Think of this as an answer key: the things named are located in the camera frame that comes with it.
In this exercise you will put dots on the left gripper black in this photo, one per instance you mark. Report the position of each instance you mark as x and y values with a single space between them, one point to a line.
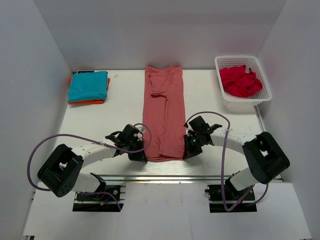
138 152

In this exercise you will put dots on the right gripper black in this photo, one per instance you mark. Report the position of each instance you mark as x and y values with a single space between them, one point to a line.
190 148

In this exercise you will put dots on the salmon pink t shirt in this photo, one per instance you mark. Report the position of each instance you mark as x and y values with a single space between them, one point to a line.
164 113

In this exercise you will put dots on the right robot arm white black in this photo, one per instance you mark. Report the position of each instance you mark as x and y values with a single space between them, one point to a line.
265 158

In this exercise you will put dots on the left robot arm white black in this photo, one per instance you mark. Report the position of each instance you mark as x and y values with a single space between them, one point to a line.
61 172

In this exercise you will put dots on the folded dark shirt under stack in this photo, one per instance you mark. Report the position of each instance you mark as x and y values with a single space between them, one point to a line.
85 71

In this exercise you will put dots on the folded orange t shirt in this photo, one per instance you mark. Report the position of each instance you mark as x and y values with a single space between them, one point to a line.
90 101

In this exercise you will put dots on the red t shirt in basket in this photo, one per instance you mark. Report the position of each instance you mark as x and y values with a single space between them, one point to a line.
239 83

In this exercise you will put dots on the white plastic basket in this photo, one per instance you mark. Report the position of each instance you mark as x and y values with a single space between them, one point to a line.
250 62

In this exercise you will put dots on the folded teal t shirt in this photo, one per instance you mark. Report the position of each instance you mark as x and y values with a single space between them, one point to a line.
88 86

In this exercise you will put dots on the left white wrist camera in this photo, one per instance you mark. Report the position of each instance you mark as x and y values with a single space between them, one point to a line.
141 131

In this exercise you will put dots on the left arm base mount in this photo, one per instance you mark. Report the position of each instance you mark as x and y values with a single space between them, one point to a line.
100 196

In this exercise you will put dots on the aluminium front rail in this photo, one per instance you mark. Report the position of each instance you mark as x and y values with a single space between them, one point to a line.
163 179

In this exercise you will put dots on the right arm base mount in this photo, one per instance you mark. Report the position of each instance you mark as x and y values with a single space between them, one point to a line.
225 196

